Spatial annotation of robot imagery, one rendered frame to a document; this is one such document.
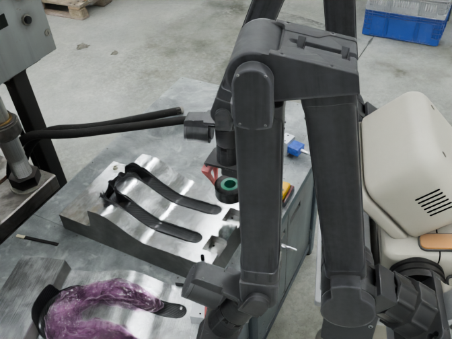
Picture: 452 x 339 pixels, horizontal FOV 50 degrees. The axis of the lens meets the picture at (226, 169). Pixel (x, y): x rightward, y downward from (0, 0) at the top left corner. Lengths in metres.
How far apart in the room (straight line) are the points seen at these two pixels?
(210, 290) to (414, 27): 3.56
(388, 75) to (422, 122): 2.91
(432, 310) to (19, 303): 0.88
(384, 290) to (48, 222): 1.08
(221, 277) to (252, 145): 0.30
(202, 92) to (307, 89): 1.50
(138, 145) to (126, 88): 1.95
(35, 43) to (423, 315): 1.45
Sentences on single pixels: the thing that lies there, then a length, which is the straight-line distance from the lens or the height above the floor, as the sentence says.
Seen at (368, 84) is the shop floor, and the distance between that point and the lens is 3.59.
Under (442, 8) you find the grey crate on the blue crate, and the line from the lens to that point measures 4.07.
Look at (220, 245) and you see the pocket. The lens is 1.27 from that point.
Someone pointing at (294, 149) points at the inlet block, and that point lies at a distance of 1.59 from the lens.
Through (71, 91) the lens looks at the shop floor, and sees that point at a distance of 3.77.
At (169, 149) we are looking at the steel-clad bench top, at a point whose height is 0.80.
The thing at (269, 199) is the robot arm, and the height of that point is 1.42.
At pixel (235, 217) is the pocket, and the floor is 0.86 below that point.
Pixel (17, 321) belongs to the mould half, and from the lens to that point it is 1.21.
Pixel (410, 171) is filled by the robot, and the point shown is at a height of 1.36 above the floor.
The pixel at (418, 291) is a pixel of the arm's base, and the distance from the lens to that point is 0.77.
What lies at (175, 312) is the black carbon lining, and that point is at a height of 0.85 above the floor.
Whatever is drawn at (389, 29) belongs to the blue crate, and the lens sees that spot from 4.20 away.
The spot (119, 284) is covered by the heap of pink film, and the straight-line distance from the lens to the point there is 1.17.
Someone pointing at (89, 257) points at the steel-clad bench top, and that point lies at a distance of 1.41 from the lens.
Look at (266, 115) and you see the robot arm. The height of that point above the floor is 1.57.
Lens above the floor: 1.84
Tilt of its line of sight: 41 degrees down
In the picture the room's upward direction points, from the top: 4 degrees counter-clockwise
